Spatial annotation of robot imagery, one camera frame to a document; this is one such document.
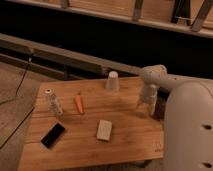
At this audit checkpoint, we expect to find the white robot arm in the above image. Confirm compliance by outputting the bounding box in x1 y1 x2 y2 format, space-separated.
139 65 213 171

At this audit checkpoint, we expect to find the clear plastic bottle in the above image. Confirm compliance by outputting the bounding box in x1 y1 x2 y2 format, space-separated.
45 89 63 116

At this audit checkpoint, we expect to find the orange toy carrot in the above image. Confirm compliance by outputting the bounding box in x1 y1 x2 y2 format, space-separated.
75 94 84 114

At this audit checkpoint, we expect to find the beige sponge block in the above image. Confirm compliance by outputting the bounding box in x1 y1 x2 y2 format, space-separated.
97 120 112 141

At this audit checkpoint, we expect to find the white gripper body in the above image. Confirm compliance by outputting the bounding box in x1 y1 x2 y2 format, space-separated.
139 84 158 104

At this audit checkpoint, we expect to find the black rectangular remote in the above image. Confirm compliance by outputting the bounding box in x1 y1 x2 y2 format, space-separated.
41 123 65 148

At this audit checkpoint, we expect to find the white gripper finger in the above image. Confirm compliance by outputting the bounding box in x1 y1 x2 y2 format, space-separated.
136 99 143 109
149 103 156 116

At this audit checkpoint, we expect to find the black cable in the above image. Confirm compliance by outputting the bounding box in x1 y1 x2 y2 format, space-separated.
0 53 36 150

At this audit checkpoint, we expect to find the purple ceramic bowl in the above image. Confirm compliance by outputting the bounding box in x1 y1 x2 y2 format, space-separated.
155 101 166 119

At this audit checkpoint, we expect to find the white paper cup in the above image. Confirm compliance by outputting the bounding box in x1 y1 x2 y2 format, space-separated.
106 71 120 91

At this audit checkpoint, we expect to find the wooden shelf rail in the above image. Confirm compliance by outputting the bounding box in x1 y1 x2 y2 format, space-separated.
7 0 213 39

